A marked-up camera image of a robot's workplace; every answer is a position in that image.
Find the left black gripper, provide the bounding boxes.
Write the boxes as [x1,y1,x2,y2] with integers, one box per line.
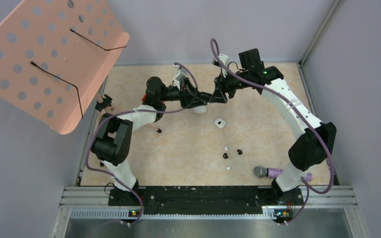
[159,77,207,109]

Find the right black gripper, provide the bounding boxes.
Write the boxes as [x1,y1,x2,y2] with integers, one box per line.
[209,67,250,104]

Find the white oval charging case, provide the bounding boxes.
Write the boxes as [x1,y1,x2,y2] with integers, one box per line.
[193,106,207,114]

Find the white square charging case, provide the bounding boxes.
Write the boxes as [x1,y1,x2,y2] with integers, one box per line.
[214,118,226,129]

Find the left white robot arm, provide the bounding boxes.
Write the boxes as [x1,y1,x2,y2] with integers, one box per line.
[91,76,211,205]

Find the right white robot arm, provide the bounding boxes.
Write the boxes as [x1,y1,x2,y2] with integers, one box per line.
[178,49,336,204]

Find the purple glitter microphone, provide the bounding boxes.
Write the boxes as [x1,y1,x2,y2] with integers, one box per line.
[253,166,312,182]

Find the pink perforated music stand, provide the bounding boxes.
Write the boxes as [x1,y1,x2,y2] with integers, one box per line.
[0,0,130,134]

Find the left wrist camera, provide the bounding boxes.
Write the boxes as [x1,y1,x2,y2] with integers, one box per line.
[173,65,188,89]

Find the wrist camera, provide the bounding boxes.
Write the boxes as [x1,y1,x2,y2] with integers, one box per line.
[212,54,229,77]
[173,65,188,89]

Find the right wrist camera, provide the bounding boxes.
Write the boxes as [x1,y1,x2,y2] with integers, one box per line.
[212,54,229,77]

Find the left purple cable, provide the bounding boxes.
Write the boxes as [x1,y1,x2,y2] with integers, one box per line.
[84,62,199,227]

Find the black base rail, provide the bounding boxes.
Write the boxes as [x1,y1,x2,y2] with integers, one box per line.
[108,186,304,215]

